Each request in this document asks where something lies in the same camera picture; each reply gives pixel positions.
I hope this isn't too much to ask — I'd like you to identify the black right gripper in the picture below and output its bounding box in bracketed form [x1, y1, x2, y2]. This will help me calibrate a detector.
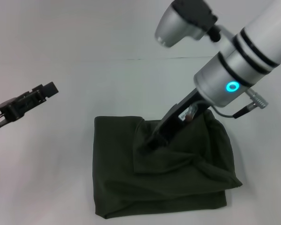
[145, 90, 207, 151]

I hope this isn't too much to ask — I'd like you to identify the dark green FREE t-shirt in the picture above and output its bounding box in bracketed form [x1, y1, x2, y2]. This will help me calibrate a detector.
[93, 109, 243, 214]

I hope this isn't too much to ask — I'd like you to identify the silver cable connector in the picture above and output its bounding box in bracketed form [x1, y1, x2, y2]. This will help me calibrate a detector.
[245, 88, 269, 110]

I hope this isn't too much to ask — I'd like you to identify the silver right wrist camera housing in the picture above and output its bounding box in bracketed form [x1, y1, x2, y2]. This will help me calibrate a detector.
[154, 0, 222, 48]

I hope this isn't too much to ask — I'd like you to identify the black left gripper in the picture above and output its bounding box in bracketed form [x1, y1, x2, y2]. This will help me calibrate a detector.
[0, 81, 60, 135]

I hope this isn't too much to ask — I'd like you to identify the small clear cable plug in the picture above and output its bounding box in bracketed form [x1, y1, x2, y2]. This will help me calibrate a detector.
[186, 105, 199, 123]

